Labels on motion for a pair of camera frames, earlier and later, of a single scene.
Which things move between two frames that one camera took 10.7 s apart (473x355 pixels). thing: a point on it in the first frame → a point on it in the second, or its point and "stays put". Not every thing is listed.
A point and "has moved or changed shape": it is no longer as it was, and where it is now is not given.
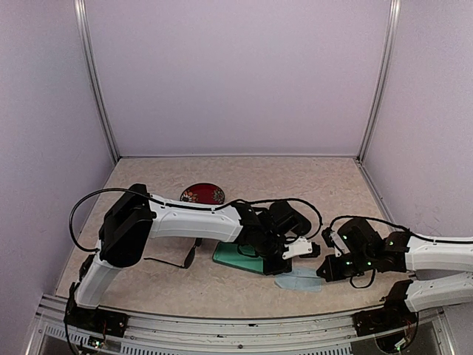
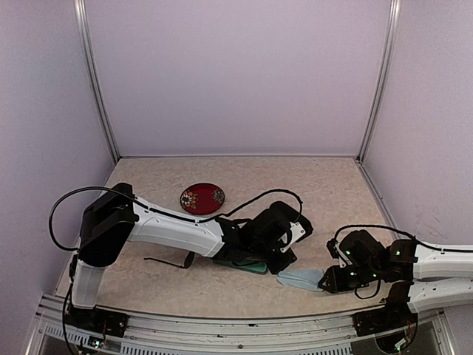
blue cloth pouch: [301, 279] stays put
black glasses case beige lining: [311, 214] has moved or changed shape
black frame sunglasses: [189, 259] stays put
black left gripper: [272, 269] stays put
